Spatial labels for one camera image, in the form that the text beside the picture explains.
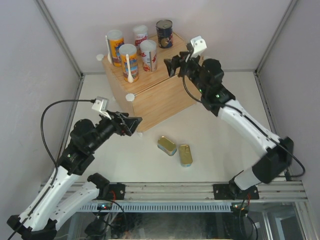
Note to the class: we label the black left base bracket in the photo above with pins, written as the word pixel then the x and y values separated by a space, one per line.
pixel 110 191

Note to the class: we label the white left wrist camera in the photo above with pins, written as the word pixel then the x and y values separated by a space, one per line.
pixel 100 105

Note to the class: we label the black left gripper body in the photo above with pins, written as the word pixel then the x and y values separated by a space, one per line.
pixel 109 127

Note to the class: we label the teal rectangular tin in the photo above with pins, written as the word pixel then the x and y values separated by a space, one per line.
pixel 166 146

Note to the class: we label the black right base bracket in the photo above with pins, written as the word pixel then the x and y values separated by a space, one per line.
pixel 226 191

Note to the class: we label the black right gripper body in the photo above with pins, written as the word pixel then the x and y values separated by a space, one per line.
pixel 191 67

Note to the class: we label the grey perforated cable tray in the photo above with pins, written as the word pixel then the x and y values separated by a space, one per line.
pixel 156 207

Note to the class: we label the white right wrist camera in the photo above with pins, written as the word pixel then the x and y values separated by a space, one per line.
pixel 196 46

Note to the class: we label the white red tall can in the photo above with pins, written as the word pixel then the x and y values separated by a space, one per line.
pixel 140 33

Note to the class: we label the orange tall can with spoon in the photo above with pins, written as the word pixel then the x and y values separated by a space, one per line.
pixel 114 39

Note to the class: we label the aluminium frame rail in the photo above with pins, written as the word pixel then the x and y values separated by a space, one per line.
pixel 277 191

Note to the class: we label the black base bracket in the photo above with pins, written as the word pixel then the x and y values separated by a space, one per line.
pixel 110 191
pixel 226 191

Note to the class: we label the wooden box counter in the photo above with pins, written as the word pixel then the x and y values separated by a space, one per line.
pixel 155 96

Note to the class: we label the blue rectangular spam tin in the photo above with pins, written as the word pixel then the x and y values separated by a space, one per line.
pixel 185 155

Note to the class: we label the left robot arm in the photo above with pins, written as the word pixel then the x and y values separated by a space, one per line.
pixel 48 212

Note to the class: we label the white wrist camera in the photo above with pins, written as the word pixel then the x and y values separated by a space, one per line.
pixel 100 105
pixel 196 46

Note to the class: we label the orange can with white spoon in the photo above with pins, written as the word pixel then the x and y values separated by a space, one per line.
pixel 129 62

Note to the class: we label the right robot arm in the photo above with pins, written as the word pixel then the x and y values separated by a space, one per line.
pixel 275 153

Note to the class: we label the silver round tin can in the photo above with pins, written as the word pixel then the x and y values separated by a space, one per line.
pixel 164 29

